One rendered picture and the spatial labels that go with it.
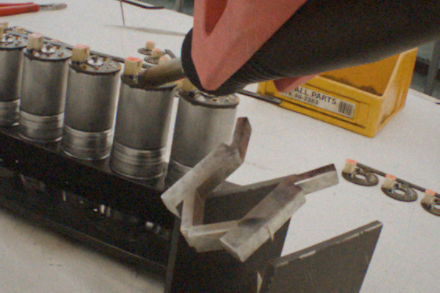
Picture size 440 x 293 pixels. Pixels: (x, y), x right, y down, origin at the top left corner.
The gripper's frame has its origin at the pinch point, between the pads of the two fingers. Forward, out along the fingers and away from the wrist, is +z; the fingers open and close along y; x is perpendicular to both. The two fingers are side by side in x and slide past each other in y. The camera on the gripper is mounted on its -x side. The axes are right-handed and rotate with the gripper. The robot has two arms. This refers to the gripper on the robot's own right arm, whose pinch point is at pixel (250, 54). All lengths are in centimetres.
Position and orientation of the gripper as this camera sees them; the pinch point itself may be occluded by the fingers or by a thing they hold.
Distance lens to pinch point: 18.2
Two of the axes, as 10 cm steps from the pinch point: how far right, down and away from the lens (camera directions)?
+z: -3.3, 6.5, 6.9
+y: -9.0, -0.1, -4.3
